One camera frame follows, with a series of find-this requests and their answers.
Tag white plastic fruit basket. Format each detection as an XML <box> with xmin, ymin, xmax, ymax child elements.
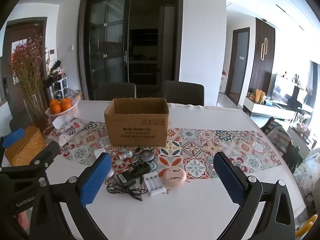
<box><xmin>45</xmin><ymin>99</ymin><xmax>79</xmax><ymax>123</ymax></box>

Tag small astronaut figure keychain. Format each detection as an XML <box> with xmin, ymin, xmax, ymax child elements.
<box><xmin>118</xmin><ymin>150</ymin><xmax>133</xmax><ymax>161</ymax></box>

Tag television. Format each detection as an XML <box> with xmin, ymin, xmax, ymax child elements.
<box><xmin>271</xmin><ymin>74</ymin><xmax>313</xmax><ymax>107</ymax></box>

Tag brown wooden entrance door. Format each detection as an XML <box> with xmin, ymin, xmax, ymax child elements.
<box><xmin>0</xmin><ymin>17</ymin><xmax>48</xmax><ymax>105</ymax></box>

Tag dark shelf unit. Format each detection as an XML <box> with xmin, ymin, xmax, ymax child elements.
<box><xmin>129</xmin><ymin>29</ymin><xmax>159</xmax><ymax>84</ymax></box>

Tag black power adapter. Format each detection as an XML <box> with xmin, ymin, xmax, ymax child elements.
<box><xmin>116</xmin><ymin>172</ymin><xmax>137</xmax><ymax>187</ymax></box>

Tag black round case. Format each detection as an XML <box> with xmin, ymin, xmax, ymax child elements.
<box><xmin>139</xmin><ymin>149</ymin><xmax>153</xmax><ymax>164</ymax></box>

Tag wooden chair with cushion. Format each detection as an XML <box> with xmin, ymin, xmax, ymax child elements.
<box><xmin>261</xmin><ymin>117</ymin><xmax>300</xmax><ymax>172</ymax></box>

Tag light patterned sofa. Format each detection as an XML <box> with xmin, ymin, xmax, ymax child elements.
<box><xmin>292</xmin><ymin>147</ymin><xmax>320</xmax><ymax>207</ymax></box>

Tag small brown carton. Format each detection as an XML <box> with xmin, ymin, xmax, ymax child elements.
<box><xmin>64</xmin><ymin>89</ymin><xmax>83</xmax><ymax>102</ymax></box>

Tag dark glass sliding door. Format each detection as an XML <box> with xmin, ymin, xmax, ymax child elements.
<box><xmin>84</xmin><ymin>0</ymin><xmax>132</xmax><ymax>100</ymax></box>

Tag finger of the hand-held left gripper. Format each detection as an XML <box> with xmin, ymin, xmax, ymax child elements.
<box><xmin>0</xmin><ymin>141</ymin><xmax>60</xmax><ymax>179</ymax></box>
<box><xmin>0</xmin><ymin>127</ymin><xmax>25</xmax><ymax>150</ymax></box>

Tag dark dining chair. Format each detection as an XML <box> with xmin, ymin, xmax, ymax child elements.
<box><xmin>162</xmin><ymin>80</ymin><xmax>205</xmax><ymax>105</ymax></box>
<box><xmin>96</xmin><ymin>82</ymin><xmax>137</xmax><ymax>101</ymax></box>

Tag white tissue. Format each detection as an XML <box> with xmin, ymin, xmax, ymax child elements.
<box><xmin>52</xmin><ymin>117</ymin><xmax>67</xmax><ymax>128</ymax></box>

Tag patterned tile-print table runner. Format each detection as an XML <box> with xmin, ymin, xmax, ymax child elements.
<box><xmin>44</xmin><ymin>121</ymin><xmax>283</xmax><ymax>179</ymax></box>

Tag white battery charger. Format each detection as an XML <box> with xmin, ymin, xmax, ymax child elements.
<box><xmin>142</xmin><ymin>172</ymin><xmax>166</xmax><ymax>197</ymax></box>

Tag orange gift boxes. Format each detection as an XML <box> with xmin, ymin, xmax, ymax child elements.
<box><xmin>254</xmin><ymin>89</ymin><xmax>266</xmax><ymax>104</ymax></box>

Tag pink round device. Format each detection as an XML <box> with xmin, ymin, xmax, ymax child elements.
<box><xmin>157</xmin><ymin>167</ymin><xmax>188</xmax><ymax>187</ymax></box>

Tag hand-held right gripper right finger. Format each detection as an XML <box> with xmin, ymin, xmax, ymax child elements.
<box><xmin>213</xmin><ymin>151</ymin><xmax>297</xmax><ymax>240</ymax></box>

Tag white television stand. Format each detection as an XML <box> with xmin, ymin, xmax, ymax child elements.
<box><xmin>244</xmin><ymin>96</ymin><xmax>300</xmax><ymax>123</ymax></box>

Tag gold wall ornament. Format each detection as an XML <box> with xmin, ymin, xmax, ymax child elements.
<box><xmin>261</xmin><ymin>38</ymin><xmax>268</xmax><ymax>61</ymax></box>

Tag black rectangular charger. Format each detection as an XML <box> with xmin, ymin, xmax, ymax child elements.
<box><xmin>130</xmin><ymin>163</ymin><xmax>152</xmax><ymax>178</ymax></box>

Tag brown cardboard box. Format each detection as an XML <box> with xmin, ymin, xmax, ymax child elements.
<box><xmin>104</xmin><ymin>98</ymin><xmax>170</xmax><ymax>147</ymax></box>

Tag clear glass vase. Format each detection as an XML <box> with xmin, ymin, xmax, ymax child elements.
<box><xmin>24</xmin><ymin>92</ymin><xmax>50</xmax><ymax>133</ymax></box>

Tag yellow chair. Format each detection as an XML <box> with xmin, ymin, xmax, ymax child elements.
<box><xmin>295</xmin><ymin>214</ymin><xmax>318</xmax><ymax>240</ymax></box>

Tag yellow woven mat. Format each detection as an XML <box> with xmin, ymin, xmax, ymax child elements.
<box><xmin>5</xmin><ymin>126</ymin><xmax>47</xmax><ymax>167</ymax></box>

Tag vase of dried flowers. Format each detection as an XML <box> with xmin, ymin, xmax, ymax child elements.
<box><xmin>10</xmin><ymin>35</ymin><xmax>48</xmax><ymax>100</ymax></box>

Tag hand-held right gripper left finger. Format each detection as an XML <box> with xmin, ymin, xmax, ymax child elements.
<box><xmin>35</xmin><ymin>152</ymin><xmax>112</xmax><ymax>240</ymax></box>

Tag black adapter cable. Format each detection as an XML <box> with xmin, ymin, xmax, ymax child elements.
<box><xmin>106</xmin><ymin>175</ymin><xmax>146</xmax><ymax>202</ymax></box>

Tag dark interior door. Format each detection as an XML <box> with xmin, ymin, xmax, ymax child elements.
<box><xmin>229</xmin><ymin>27</ymin><xmax>250</xmax><ymax>98</ymax></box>

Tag floral fabric tissue cover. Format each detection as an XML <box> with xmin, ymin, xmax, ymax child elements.
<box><xmin>44</xmin><ymin>119</ymin><xmax>90</xmax><ymax>147</ymax></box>

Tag white cube shoe rack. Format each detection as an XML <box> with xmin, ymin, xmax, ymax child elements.
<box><xmin>51</xmin><ymin>77</ymin><xmax>69</xmax><ymax>99</ymax></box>

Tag pile of slippers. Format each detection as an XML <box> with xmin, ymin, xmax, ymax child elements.
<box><xmin>42</xmin><ymin>60</ymin><xmax>66</xmax><ymax>85</ymax></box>

